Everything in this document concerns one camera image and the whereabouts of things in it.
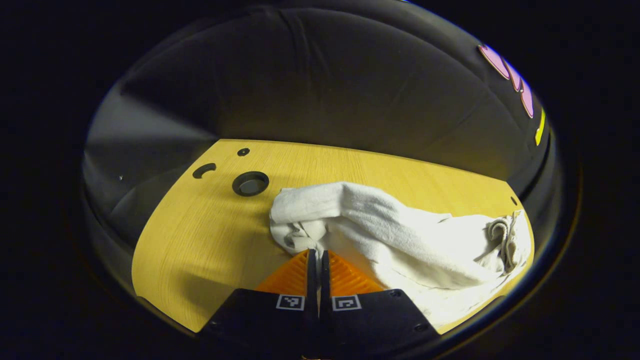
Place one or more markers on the white jeans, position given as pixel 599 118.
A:
pixel 400 235

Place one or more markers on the black backdrop cloth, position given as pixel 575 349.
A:
pixel 325 90

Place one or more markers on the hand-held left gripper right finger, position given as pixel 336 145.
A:
pixel 325 280

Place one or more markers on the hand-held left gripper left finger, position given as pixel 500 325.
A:
pixel 311 280

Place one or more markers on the black round table grommet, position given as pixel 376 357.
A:
pixel 250 183

